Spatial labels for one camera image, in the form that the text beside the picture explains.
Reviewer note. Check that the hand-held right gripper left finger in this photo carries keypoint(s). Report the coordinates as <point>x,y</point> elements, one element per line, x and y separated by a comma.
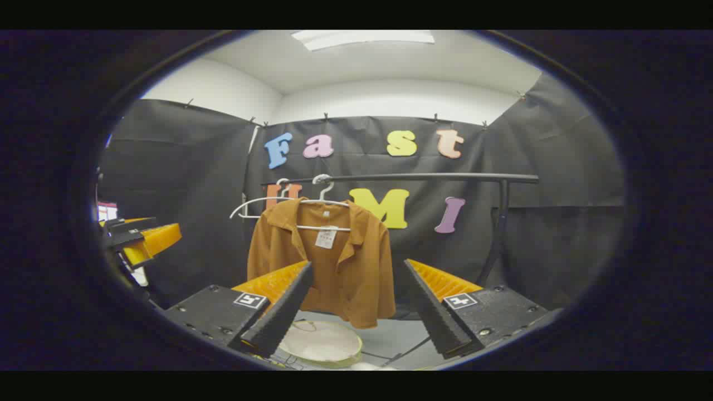
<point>284,314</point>

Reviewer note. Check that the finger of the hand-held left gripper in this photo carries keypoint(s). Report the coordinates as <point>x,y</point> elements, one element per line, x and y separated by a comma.
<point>131,225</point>
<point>153,242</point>

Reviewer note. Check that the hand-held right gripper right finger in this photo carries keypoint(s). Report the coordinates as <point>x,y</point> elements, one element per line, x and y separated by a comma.
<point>431,314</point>

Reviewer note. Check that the white round laundry hamper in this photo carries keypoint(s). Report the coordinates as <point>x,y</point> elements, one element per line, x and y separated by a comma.
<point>323,340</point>

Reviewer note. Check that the brown collared shirt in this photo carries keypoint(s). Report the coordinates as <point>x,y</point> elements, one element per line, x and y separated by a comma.
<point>356,267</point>

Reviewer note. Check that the white plastic clothes hanger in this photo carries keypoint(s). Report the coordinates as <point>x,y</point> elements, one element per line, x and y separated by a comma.
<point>262,199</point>
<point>334,203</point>

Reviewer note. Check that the black metal clothes rack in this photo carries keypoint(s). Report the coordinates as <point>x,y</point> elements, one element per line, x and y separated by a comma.
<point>418,176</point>

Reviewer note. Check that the black backdrop cloth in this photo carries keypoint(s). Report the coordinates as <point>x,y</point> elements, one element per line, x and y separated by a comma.
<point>195,167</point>

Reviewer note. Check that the rectangular ceiling light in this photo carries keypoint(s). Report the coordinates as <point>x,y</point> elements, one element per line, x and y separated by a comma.
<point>362,38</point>

